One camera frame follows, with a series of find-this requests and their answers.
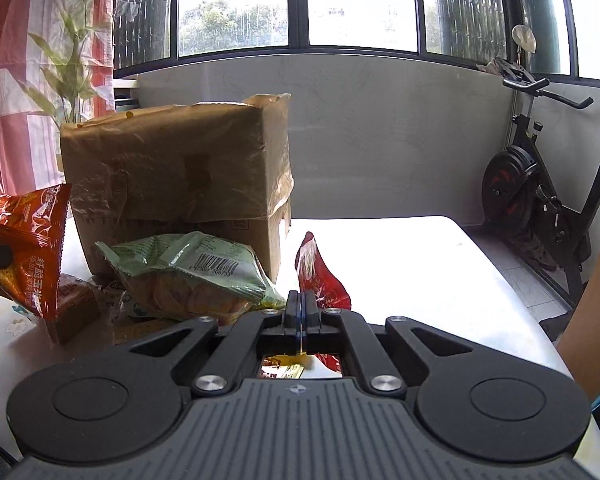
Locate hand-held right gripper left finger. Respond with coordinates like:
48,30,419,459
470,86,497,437
112,291,301,399

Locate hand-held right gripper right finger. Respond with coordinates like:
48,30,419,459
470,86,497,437
300,291,487,397

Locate red snack packet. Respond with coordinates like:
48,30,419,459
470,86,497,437
260,231,353,381

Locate orange snack packet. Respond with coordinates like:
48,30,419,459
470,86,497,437
0,183,73,323

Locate brown cardboard box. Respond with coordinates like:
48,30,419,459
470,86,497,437
60,92,295,286

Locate small brown snack packet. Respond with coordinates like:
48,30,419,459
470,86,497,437
45,274,102,345

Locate green snack packet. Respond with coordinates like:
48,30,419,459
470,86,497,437
95,231,287,323

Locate red white striped curtain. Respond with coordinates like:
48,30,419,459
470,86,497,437
0,0,118,197

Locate clear yellow snack packet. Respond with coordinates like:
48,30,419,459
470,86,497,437
107,285,201,347

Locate white slatted panel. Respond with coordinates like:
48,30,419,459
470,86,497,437
114,76,141,112

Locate green potted plant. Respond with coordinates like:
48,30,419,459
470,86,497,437
20,0,113,126

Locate black exercise bike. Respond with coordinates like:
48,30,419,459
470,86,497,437
481,57,600,311

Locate brown wooden board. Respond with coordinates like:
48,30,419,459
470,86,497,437
555,232,600,411

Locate crumpled cloth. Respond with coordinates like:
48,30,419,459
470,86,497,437
477,56,522,77

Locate beige round paddle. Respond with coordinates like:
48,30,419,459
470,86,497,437
511,24,537,56

